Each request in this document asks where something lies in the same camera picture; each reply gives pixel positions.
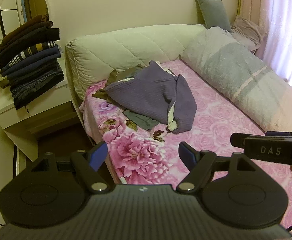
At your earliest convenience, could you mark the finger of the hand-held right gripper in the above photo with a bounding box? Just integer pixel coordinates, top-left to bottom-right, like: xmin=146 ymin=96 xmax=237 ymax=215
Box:
xmin=264 ymin=131 xmax=292 ymax=138
xmin=230 ymin=132 xmax=267 ymax=148

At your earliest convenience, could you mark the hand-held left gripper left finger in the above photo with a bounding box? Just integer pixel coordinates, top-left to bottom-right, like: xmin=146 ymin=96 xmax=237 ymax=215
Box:
xmin=31 ymin=141 xmax=114 ymax=195

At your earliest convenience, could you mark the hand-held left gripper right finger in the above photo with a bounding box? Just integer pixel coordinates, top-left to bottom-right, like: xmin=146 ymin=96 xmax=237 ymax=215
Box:
xmin=176 ymin=141 xmax=257 ymax=195

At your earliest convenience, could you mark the purple knit sweater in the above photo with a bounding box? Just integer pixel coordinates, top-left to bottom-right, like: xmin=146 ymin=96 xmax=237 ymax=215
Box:
xmin=105 ymin=60 xmax=198 ymax=134

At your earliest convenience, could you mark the stack of dark folded clothes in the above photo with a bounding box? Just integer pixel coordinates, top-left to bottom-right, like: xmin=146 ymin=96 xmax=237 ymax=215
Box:
xmin=0 ymin=15 xmax=65 ymax=110

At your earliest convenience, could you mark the pink floral blanket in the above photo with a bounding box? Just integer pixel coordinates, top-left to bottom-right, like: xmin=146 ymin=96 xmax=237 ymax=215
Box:
xmin=80 ymin=59 xmax=292 ymax=233

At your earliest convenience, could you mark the grey green garment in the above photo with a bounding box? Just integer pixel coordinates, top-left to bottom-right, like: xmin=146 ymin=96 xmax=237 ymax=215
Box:
xmin=123 ymin=109 xmax=160 ymax=130

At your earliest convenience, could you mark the olive green garment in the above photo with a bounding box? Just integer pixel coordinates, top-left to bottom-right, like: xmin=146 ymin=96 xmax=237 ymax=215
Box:
xmin=92 ymin=64 xmax=145 ymax=103

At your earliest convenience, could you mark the grey and beige duvet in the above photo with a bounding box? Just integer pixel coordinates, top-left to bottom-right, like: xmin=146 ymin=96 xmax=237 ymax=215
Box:
xmin=180 ymin=27 xmax=292 ymax=133

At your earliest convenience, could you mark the white dresser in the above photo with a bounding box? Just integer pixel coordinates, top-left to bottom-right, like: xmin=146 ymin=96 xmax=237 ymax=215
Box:
xmin=0 ymin=40 xmax=83 ymax=163

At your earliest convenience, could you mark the white sheer curtain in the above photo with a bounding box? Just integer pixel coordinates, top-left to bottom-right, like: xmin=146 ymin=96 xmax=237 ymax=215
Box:
xmin=261 ymin=0 xmax=292 ymax=98

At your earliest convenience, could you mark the lilac pillow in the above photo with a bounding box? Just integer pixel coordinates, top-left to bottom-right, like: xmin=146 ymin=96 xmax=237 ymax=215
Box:
xmin=231 ymin=15 xmax=269 ymax=54

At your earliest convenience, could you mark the cream quilted headboard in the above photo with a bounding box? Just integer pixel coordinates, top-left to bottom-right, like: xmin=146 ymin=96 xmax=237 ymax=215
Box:
xmin=65 ymin=24 xmax=208 ymax=100

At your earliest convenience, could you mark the grey pillow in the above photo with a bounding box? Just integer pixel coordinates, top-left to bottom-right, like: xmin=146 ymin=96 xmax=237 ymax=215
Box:
xmin=195 ymin=0 xmax=234 ymax=33

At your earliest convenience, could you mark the pink drape curtain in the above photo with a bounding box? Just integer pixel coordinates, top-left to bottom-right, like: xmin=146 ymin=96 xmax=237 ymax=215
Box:
xmin=239 ymin=0 xmax=270 ymax=30

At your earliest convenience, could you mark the arched mirror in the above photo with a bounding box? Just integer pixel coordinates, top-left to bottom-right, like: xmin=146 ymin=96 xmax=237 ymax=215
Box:
xmin=0 ymin=0 xmax=50 ymax=47

